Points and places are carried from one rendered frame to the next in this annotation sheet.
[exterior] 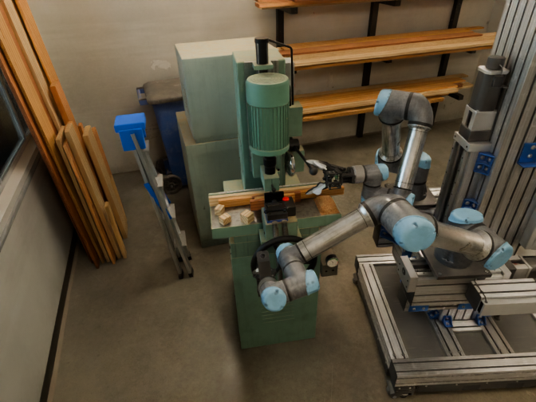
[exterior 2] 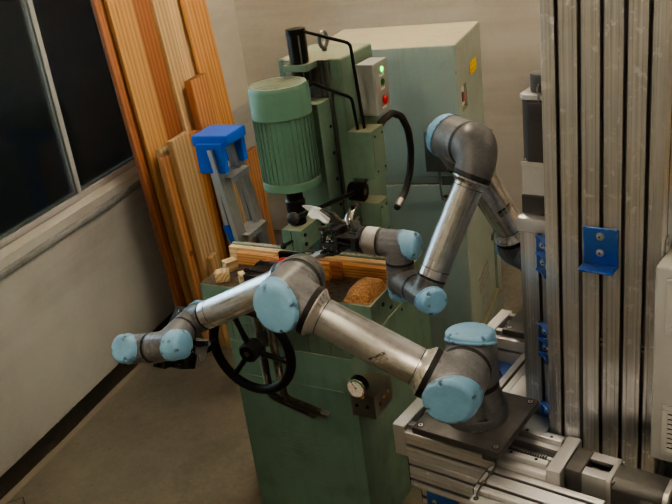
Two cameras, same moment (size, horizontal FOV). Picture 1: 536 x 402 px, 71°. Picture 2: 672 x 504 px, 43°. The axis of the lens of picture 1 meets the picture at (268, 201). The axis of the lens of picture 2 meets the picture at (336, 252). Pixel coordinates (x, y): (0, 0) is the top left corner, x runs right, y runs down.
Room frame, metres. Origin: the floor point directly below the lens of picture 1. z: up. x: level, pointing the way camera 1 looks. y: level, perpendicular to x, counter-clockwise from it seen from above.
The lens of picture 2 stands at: (-0.29, -1.61, 2.01)
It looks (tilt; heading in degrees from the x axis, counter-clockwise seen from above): 24 degrees down; 39
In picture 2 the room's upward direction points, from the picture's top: 8 degrees counter-clockwise
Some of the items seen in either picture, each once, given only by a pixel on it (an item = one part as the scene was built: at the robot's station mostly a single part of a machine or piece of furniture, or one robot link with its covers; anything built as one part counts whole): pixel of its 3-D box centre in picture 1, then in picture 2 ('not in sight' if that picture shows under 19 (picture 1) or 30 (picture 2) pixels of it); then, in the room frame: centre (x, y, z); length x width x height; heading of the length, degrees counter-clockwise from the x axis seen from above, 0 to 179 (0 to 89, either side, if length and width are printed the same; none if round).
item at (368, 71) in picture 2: (286, 76); (373, 86); (1.85, -0.11, 1.40); 0.10 x 0.06 x 0.16; 8
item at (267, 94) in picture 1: (268, 115); (285, 135); (1.51, -0.01, 1.34); 0.18 x 0.18 x 0.31
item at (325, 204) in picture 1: (326, 202); (365, 286); (1.46, -0.28, 0.92); 0.14 x 0.09 x 0.04; 8
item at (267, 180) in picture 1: (269, 179); (304, 234); (1.53, -0.01, 1.02); 0.14 x 0.07 x 0.09; 8
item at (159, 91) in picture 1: (183, 135); not in sight; (3.27, 0.78, 0.48); 0.64 x 0.54 x 0.97; 109
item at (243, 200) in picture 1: (281, 196); (320, 266); (1.52, -0.07, 0.92); 0.62 x 0.02 x 0.04; 98
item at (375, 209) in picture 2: (294, 159); (372, 216); (1.72, -0.14, 1.02); 0.09 x 0.07 x 0.12; 98
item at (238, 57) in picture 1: (260, 128); (338, 161); (1.80, 0.03, 1.16); 0.22 x 0.22 x 0.72; 8
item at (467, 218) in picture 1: (464, 226); (471, 354); (1.16, -0.78, 0.98); 0.13 x 0.12 x 0.14; 14
